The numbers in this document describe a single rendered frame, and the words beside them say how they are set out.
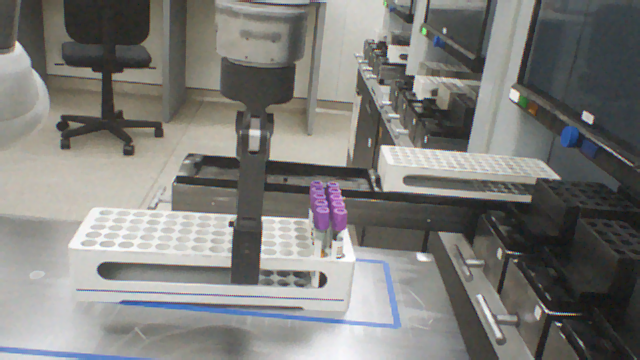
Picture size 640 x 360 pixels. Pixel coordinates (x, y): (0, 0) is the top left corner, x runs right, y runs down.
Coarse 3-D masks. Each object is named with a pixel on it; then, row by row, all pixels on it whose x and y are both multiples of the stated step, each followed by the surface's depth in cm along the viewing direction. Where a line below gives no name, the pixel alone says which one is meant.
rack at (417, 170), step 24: (384, 168) 103; (408, 168) 100; (432, 168) 100; (456, 168) 101; (480, 168) 103; (504, 168) 105; (528, 168) 106; (432, 192) 102; (456, 192) 102; (480, 192) 102; (504, 192) 104; (528, 192) 105
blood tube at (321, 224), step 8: (320, 208) 63; (320, 216) 62; (328, 216) 62; (320, 224) 62; (328, 224) 63; (320, 232) 63; (320, 240) 63; (320, 248) 64; (320, 256) 64; (312, 272) 65; (320, 272) 65; (312, 280) 65; (320, 280) 65
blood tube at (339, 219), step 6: (336, 210) 63; (342, 210) 63; (336, 216) 62; (342, 216) 62; (336, 222) 62; (342, 222) 62; (336, 228) 63; (342, 228) 63; (336, 234) 63; (342, 234) 63; (336, 240) 63; (342, 240) 64; (336, 246) 64; (342, 246) 64; (330, 252) 65; (336, 252) 64; (342, 252) 64; (336, 258) 64
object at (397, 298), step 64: (0, 256) 69; (64, 256) 71; (384, 256) 79; (0, 320) 59; (64, 320) 60; (128, 320) 61; (192, 320) 62; (256, 320) 63; (320, 320) 64; (384, 320) 65; (448, 320) 67
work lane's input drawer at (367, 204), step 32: (192, 160) 106; (224, 160) 109; (160, 192) 107; (192, 192) 99; (224, 192) 99; (288, 192) 100; (352, 192) 101; (384, 192) 101; (352, 224) 102; (384, 224) 102; (416, 224) 102; (448, 224) 102
